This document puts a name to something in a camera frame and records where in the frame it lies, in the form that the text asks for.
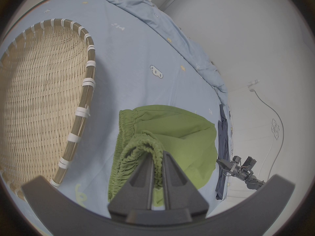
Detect round woven basket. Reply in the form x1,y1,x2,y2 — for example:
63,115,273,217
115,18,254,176
0,19,96,201

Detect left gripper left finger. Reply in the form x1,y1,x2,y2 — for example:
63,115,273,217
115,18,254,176
107,156,154,218

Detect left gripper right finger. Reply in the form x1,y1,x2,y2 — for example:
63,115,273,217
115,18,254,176
162,151,209,218

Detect green shorts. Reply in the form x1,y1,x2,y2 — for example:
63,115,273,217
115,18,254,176
107,105,217,206

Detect pale blue quilt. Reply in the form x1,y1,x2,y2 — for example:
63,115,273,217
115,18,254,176
95,0,229,100

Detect dark blue T-shirt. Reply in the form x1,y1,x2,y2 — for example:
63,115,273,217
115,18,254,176
215,104,234,200

